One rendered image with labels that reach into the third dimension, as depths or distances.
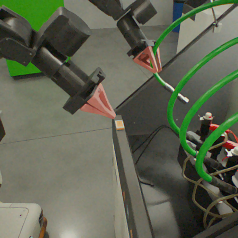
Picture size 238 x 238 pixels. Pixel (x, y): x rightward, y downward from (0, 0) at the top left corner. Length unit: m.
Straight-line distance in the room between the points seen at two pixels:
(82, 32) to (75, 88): 0.11
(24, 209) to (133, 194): 1.00
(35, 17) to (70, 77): 3.34
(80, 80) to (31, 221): 1.18
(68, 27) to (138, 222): 0.48
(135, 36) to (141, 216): 0.52
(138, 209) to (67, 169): 1.53
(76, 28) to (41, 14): 3.36
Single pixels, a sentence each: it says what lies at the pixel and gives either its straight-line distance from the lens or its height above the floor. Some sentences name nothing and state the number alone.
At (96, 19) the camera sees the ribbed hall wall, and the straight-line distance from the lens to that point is 7.16.
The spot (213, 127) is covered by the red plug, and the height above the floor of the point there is 1.09.
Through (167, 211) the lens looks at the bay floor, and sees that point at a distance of 0.83.
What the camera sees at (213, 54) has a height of 1.34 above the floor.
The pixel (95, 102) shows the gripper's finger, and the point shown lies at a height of 1.26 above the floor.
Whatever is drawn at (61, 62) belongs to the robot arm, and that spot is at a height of 1.34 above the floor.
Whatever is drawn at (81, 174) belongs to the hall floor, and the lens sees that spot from 2.09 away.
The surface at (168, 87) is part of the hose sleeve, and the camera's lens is 0.78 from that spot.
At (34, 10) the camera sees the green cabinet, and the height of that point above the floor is 0.98.
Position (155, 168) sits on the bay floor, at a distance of 0.95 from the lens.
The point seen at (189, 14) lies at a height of 1.39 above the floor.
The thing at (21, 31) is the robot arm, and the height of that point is 1.40.
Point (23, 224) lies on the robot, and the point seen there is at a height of 0.28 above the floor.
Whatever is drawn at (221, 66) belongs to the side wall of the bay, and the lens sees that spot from 1.08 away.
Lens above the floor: 1.50
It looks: 33 degrees down
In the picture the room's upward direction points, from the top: straight up
